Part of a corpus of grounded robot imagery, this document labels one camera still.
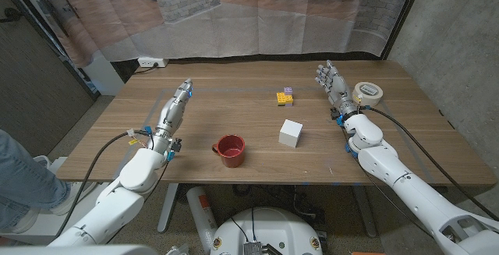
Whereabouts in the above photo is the printed room backdrop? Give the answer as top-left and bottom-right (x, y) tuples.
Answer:
(7, 0), (420, 68)

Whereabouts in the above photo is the white sneaker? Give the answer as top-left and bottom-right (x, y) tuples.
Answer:
(48, 180), (98, 216)

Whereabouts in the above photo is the grey table leg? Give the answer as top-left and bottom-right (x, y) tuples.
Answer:
(352, 186), (378, 239)
(157, 183), (179, 234)

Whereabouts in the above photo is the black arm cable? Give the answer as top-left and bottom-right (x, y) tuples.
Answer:
(360, 105), (499, 221)
(54, 129), (157, 240)

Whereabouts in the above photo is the yellow toy brick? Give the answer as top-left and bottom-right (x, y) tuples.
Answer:
(276, 91), (295, 107)

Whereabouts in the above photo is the red ceramic mug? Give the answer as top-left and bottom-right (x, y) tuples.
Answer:
(211, 133), (246, 169)

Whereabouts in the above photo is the black backdrop stand pole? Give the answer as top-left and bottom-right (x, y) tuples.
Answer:
(380, 0), (428, 61)
(0, 0), (101, 101)

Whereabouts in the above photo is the white cube block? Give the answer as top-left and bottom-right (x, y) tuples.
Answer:
(278, 119), (304, 149)

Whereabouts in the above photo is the white cylinder with orange label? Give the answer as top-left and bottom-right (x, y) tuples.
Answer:
(186, 186), (219, 254)

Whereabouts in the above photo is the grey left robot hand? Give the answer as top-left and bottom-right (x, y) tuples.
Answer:
(154, 77), (194, 153)

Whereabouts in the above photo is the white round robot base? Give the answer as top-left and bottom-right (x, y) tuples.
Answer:
(210, 207), (324, 255)

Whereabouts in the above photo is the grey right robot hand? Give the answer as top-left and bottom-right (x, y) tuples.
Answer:
(314, 59), (359, 118)

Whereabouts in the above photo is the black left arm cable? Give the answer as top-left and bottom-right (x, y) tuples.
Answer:
(54, 129), (157, 240)

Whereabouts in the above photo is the white power strip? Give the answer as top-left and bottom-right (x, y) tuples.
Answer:
(137, 56), (170, 69)

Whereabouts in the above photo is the beige masking tape roll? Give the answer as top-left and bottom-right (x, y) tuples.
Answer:
(352, 81), (384, 108)

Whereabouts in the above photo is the white panel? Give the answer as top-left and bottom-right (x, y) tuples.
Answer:
(83, 50), (126, 97)

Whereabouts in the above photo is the white robot torso edge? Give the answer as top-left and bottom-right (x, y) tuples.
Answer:
(0, 244), (159, 255)

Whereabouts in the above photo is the person's leg in jeans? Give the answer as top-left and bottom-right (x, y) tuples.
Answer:
(0, 129), (71, 231)

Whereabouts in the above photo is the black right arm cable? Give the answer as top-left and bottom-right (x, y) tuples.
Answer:
(360, 105), (499, 221)

